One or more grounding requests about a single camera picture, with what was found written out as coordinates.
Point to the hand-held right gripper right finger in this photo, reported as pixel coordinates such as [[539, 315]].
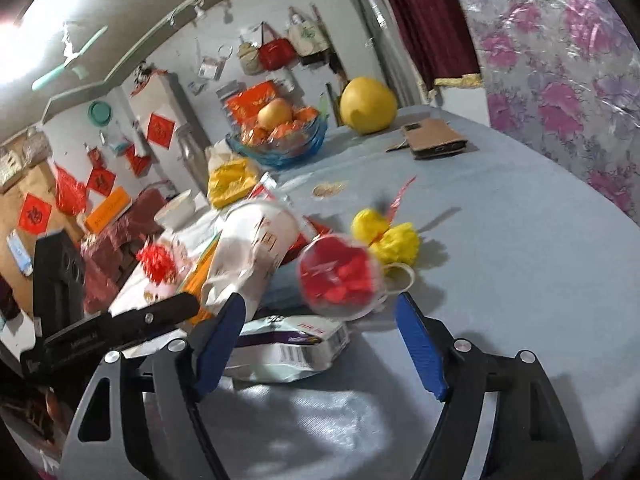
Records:
[[420, 350]]

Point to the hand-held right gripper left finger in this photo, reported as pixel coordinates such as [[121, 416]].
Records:
[[220, 347]]

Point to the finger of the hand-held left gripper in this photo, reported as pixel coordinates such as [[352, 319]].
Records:
[[150, 317]]

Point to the clear cup with red wrappers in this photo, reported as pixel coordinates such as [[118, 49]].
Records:
[[340, 280]]

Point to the red ribbon bow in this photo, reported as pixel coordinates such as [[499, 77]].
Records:
[[157, 260]]

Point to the orange paper packet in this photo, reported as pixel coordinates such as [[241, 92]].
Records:
[[205, 282]]

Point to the white purple packet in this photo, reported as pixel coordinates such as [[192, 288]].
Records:
[[295, 347]]

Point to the dark red wrapped box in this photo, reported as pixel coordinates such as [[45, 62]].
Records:
[[125, 240]]

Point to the orange flat box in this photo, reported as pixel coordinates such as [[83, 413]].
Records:
[[107, 210]]

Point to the red plastic bag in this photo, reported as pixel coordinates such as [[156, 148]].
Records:
[[70, 192]]

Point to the white printed bag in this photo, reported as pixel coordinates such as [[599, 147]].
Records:
[[250, 255]]

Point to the white bowl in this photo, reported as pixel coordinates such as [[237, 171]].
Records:
[[175, 210]]

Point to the blue grey tablecloth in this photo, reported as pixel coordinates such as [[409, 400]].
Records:
[[500, 260]]

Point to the red wrapper strip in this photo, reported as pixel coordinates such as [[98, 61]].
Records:
[[400, 197]]

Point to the yellow plastic bag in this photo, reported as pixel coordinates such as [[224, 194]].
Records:
[[232, 182]]

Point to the teal plate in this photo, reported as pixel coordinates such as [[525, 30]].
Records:
[[100, 112]]

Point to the red paper square on fridge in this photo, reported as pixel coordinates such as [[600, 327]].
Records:
[[160, 131]]

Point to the round flat snack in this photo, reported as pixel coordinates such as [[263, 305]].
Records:
[[327, 189]]

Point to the blue glass fruit bowl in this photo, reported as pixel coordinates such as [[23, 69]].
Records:
[[280, 154]]

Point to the orange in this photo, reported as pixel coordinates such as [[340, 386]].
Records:
[[255, 136], [307, 115], [283, 131]]

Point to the brown cardboard piece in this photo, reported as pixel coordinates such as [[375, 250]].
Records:
[[432, 140]]

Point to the white fridge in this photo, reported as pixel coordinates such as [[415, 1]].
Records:
[[172, 105]]

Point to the apple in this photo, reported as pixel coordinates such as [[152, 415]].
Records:
[[274, 114]]

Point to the orange red gift box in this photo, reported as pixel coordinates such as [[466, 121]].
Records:
[[247, 99]]

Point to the yellow pomelo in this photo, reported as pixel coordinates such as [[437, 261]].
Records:
[[367, 105]]

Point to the clear hanging pouch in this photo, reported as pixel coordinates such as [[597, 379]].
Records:
[[212, 66]]

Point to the small beige tote bag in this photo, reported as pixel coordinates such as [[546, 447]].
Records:
[[248, 57]]

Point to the red handbag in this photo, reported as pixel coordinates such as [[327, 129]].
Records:
[[275, 53]]

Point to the floral wrapped mattress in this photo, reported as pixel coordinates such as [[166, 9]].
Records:
[[555, 70]]

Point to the large beige tote bag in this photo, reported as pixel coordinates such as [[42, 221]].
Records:
[[307, 35]]

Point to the dark red curtain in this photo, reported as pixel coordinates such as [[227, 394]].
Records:
[[425, 20]]

